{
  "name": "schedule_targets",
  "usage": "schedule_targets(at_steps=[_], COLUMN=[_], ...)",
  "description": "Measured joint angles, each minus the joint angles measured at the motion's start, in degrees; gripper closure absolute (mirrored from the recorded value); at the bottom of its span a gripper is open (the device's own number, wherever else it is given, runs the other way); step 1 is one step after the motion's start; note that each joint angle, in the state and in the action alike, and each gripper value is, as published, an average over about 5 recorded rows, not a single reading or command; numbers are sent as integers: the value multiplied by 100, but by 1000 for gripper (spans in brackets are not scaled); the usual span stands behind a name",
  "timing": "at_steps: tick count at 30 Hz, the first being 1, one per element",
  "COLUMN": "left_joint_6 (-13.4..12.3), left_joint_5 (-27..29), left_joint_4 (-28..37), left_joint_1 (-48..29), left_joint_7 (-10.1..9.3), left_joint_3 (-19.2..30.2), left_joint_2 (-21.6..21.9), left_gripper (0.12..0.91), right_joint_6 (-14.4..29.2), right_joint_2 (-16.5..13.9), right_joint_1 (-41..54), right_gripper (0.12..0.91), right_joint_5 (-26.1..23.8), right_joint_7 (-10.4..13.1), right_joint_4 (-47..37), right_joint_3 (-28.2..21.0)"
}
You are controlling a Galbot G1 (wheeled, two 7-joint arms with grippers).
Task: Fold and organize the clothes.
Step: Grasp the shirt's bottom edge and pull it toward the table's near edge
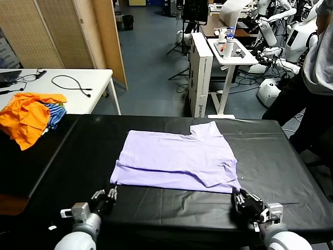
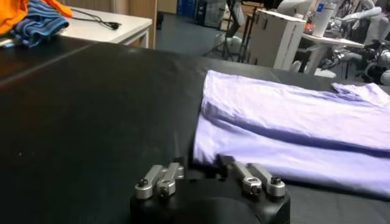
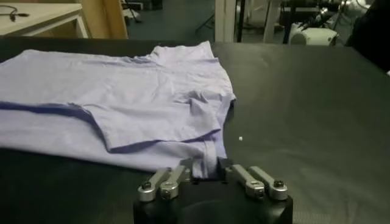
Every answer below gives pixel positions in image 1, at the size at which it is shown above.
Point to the white curved cover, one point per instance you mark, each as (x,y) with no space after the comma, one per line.
(230,11)

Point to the white robot with raised arm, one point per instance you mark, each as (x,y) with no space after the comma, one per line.
(269,36)

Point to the brown wooden table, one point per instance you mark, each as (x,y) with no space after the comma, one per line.
(210,28)

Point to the orange garment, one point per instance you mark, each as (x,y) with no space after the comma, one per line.
(23,119)

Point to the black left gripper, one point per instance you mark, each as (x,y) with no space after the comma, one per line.
(101,205)

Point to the black topped side table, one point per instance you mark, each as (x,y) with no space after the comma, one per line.
(26,169)

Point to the black waste bin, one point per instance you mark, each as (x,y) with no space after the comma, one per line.
(127,23)

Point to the white domed robot base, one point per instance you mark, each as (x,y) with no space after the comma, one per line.
(268,91)

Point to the small white standing desk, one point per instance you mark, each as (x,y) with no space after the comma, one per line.
(234,61)

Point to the black laptop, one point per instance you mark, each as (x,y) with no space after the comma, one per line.
(7,76)

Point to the white tumbler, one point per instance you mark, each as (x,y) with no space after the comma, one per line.
(228,50)

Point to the blue cabinet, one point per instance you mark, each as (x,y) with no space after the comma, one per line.
(156,3)

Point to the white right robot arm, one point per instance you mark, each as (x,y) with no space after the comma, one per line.
(283,239)

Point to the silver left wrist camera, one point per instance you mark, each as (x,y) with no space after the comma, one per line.
(80,209)

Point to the lavender t-shirt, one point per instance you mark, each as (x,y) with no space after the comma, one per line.
(169,156)

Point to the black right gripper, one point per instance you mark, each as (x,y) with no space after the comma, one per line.
(251,211)

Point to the small black device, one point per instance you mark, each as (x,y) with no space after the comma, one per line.
(240,53)

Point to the blue striped garment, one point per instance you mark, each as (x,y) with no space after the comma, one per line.
(56,113)

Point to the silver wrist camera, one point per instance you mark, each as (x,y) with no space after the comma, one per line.
(80,209)
(274,211)

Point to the grey tray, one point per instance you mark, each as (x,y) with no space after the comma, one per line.
(231,46)

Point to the white table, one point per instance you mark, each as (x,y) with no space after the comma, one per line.
(99,78)

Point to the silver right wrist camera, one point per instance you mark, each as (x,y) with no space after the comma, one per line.
(274,211)

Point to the white robot with black hand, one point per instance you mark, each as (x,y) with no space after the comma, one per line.
(256,68)

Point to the yellow cabinet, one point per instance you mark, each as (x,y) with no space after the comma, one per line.
(137,2)

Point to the person in grey shirt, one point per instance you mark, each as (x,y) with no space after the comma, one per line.
(320,67)

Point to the tall white cardboard box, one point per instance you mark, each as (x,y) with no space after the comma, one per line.
(201,78)

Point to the small orange object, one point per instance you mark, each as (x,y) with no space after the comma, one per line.
(222,47)

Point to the clear bottle blue cap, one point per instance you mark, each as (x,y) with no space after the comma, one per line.
(230,33)

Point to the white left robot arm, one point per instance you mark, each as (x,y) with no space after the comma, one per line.
(78,239)

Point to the white humanoid robot dark screen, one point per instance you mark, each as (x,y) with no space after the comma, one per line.
(299,44)

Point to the black monitor on tripod stand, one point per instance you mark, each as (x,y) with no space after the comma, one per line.
(195,10)

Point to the wooden folding screen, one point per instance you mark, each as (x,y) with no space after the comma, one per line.
(65,34)

